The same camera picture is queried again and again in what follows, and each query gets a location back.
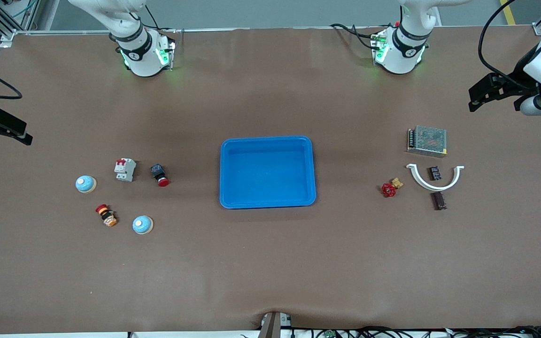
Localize blue call bell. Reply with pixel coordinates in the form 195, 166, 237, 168
132, 215, 154, 235
75, 175, 97, 194

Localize blue plastic tray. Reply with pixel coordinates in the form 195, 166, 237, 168
219, 136, 317, 209

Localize metal mesh power supply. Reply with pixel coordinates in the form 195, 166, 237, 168
407, 125, 448, 158

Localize white half-round pipe clamp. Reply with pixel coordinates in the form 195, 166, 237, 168
406, 163, 465, 191

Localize white circuit breaker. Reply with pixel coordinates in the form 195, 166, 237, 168
114, 158, 137, 182

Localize red yellow emergency stop button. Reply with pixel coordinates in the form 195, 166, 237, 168
95, 204, 118, 228

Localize red mushroom push button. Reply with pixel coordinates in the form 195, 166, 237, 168
151, 163, 170, 187

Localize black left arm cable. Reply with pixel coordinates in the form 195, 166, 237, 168
479, 0, 541, 90

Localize brass valve red handle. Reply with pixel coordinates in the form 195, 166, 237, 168
381, 177, 404, 198

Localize black left base cables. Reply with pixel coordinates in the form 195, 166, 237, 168
330, 23, 380, 50

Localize black base cables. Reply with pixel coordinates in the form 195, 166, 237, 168
330, 23, 380, 50
144, 4, 178, 34

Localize black right base cables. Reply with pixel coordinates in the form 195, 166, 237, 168
144, 4, 178, 34

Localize black cable bundle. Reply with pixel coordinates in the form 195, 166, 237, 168
289, 325, 541, 338

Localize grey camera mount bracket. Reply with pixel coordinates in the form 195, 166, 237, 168
257, 311, 293, 338

